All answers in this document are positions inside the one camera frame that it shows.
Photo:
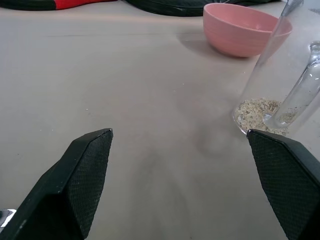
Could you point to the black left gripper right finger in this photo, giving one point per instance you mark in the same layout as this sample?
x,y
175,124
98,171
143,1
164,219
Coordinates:
x,y
287,180

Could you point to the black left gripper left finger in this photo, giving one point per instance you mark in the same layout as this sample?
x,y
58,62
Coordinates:
x,y
67,185

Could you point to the beige granular powder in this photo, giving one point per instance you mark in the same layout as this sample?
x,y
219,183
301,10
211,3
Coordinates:
x,y
252,112

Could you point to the clear glass pitcher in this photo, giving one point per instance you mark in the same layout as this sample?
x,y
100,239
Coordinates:
x,y
282,82

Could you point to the pink bowl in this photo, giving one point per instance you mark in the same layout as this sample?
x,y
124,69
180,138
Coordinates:
x,y
240,32

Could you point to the red and black object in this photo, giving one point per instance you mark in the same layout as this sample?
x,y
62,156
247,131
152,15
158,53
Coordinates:
x,y
50,3

